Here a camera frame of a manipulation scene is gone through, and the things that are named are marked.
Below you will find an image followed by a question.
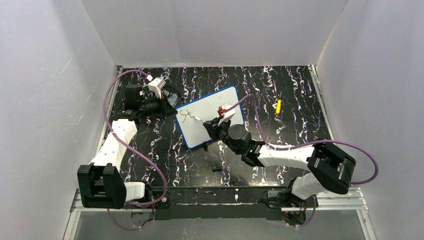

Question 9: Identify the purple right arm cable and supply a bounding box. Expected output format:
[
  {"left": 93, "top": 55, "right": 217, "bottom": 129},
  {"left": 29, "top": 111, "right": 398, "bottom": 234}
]
[{"left": 228, "top": 94, "right": 380, "bottom": 228}]

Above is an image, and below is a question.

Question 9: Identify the yellow handled screwdriver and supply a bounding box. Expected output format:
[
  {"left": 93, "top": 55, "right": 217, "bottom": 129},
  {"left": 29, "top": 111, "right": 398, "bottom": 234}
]
[{"left": 275, "top": 99, "right": 282, "bottom": 115}]

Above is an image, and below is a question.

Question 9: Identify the clear plastic parts box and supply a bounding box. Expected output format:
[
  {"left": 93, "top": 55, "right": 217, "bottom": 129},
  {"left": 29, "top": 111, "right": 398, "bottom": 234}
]
[{"left": 162, "top": 89, "right": 182, "bottom": 107}]

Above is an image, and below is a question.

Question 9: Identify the aluminium frame rail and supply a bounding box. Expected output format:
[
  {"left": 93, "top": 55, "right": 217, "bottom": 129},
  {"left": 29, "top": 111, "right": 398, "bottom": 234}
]
[{"left": 63, "top": 186, "right": 376, "bottom": 240}]

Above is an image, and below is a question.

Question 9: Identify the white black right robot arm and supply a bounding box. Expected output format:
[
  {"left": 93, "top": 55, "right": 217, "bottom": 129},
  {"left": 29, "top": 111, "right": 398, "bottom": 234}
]
[{"left": 202, "top": 117, "right": 356, "bottom": 200}]

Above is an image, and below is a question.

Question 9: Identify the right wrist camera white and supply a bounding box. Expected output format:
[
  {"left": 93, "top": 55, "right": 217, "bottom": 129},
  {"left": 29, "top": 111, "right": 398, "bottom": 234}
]
[{"left": 218, "top": 102, "right": 236, "bottom": 125}]

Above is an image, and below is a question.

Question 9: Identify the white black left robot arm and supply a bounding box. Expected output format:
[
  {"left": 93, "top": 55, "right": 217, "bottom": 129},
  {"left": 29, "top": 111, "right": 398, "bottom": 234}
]
[{"left": 77, "top": 84, "right": 180, "bottom": 209}]

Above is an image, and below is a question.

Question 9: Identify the blue framed whiteboard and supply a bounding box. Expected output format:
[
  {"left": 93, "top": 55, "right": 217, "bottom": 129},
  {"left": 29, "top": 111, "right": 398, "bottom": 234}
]
[{"left": 175, "top": 85, "right": 240, "bottom": 149}]

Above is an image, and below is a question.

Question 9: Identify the white marker pen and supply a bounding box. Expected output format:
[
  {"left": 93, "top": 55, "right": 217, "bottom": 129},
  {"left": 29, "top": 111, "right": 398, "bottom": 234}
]
[{"left": 193, "top": 116, "right": 204, "bottom": 124}]

